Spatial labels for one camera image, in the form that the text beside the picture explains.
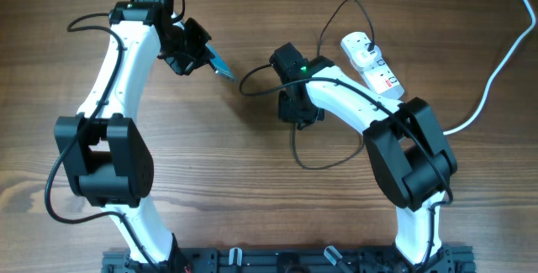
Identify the teal Galaxy smartphone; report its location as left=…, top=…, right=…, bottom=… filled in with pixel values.
left=206, top=44, right=236, bottom=81

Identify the black USB charging cable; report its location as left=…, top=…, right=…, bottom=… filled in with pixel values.
left=291, top=0, right=377, bottom=171

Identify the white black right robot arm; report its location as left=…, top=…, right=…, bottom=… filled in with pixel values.
left=267, top=43, right=457, bottom=272

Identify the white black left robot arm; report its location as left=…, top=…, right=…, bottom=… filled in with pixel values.
left=54, top=0, right=232, bottom=272

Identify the white USB charger plug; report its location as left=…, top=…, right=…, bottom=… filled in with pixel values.
left=350, top=46, right=382, bottom=72

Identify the white power strip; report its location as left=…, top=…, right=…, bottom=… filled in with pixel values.
left=340, top=32, right=404, bottom=99

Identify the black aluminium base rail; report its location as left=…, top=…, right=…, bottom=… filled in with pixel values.
left=101, top=245, right=477, bottom=273

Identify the white power strip cord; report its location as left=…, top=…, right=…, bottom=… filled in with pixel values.
left=440, top=0, right=537, bottom=136

